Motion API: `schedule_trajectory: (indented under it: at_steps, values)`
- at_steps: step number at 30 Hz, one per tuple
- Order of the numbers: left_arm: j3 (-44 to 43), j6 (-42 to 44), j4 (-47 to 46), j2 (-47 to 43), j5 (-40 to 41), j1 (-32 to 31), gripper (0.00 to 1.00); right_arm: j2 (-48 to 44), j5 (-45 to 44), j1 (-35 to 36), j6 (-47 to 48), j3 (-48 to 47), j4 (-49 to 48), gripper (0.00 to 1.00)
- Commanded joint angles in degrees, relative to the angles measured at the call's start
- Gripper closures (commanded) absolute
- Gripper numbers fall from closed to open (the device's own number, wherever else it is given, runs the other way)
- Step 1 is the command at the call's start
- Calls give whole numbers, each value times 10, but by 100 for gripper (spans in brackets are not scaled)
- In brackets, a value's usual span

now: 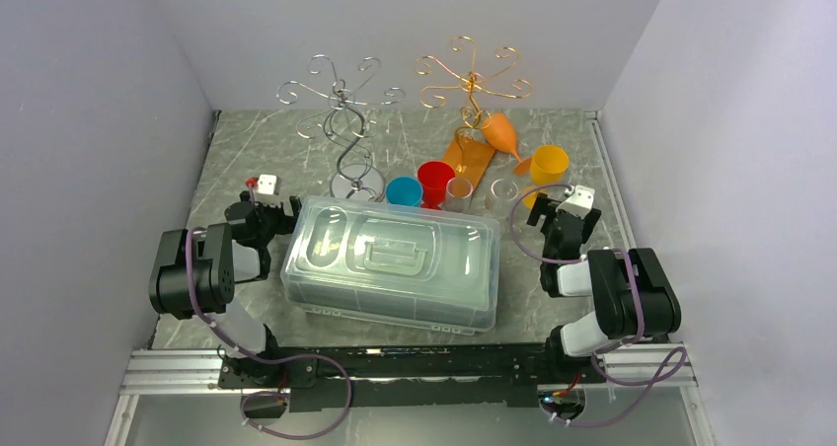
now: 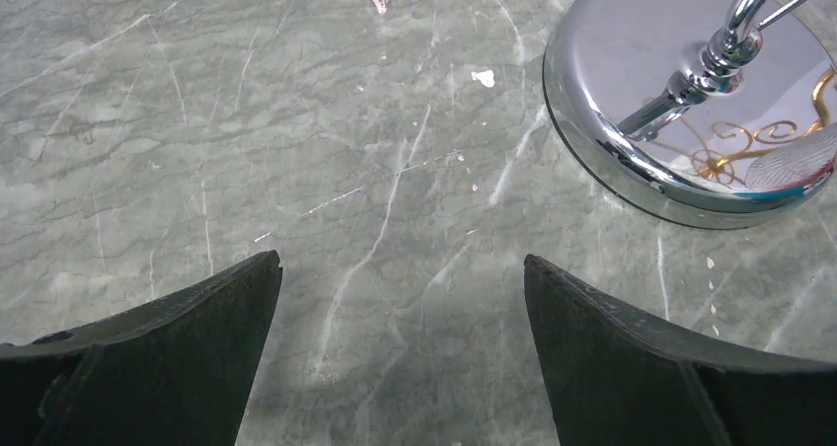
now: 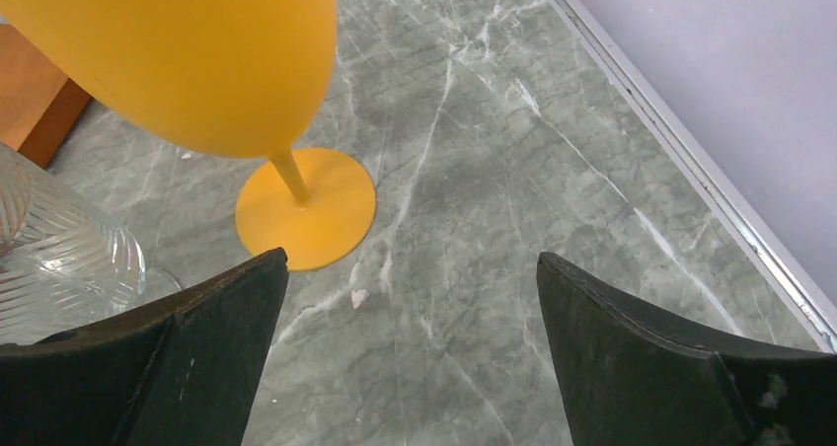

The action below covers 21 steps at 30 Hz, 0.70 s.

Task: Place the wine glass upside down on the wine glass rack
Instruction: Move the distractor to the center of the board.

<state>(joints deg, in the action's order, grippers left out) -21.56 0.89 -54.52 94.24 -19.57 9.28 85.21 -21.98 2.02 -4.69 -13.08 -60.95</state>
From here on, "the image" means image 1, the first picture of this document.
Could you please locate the clear patterned wine glass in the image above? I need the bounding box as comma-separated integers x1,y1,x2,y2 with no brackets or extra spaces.
444,177,474,213

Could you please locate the clear plastic storage box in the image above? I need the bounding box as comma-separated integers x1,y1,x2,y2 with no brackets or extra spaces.
280,196,500,335

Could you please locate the red plastic wine glass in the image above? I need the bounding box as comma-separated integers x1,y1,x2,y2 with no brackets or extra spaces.
417,161,456,209

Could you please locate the blue plastic wine glass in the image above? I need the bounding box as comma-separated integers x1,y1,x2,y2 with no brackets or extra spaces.
385,176,423,207

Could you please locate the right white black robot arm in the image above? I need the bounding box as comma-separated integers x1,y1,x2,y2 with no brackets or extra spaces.
527,187,682,382

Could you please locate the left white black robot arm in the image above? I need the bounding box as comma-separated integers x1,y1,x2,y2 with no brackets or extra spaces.
149,193,302,387

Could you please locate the yellow plastic wine glass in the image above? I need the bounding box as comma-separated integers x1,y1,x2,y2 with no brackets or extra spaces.
523,145,570,192

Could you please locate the clear plain wine glass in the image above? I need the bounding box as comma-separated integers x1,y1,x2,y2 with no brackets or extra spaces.
485,178,519,216

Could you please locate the orange plastic wine glass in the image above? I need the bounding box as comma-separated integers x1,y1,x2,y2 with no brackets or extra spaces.
481,112,532,176

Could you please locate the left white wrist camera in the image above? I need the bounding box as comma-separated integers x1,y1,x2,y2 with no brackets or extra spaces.
245,174,281,205

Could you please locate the gold wire glass rack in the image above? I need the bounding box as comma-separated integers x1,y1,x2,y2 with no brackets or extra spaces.
414,36,533,187

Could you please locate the silver wire glass rack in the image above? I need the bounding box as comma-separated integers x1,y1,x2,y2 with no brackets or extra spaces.
275,54,406,202

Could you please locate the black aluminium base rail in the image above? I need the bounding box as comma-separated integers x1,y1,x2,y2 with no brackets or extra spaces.
120,342,673,412

